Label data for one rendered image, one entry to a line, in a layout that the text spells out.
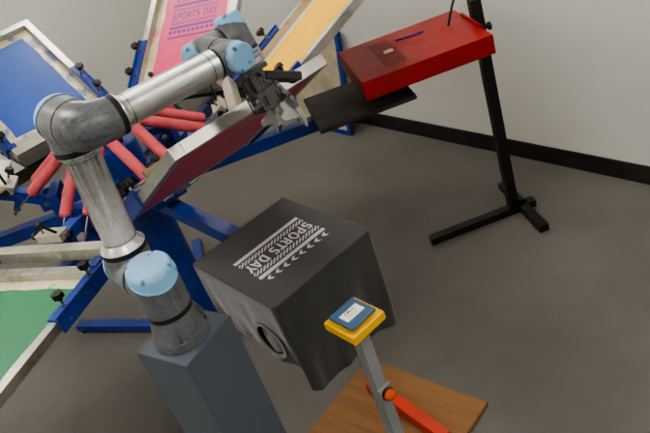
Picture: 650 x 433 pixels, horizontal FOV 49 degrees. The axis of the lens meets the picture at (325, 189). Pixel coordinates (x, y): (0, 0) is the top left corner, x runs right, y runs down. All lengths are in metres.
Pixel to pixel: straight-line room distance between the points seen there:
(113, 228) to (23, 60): 2.61
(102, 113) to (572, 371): 2.17
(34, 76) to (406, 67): 2.09
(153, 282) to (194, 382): 0.27
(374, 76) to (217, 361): 1.66
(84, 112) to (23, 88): 2.58
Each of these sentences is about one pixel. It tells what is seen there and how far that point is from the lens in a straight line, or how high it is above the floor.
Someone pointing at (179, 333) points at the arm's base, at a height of 1.25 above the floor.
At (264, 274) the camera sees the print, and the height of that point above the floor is 0.95.
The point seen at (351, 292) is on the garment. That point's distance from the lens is 2.44.
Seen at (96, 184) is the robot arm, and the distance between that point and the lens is 1.76.
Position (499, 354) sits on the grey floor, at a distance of 3.21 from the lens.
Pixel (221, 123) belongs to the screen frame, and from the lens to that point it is 2.02.
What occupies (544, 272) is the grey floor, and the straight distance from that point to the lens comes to 3.56.
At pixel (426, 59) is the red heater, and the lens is 3.17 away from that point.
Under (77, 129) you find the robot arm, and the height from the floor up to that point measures 1.80.
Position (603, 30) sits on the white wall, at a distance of 3.75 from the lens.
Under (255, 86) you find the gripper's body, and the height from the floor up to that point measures 1.64.
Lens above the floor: 2.30
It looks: 30 degrees down
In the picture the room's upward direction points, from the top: 19 degrees counter-clockwise
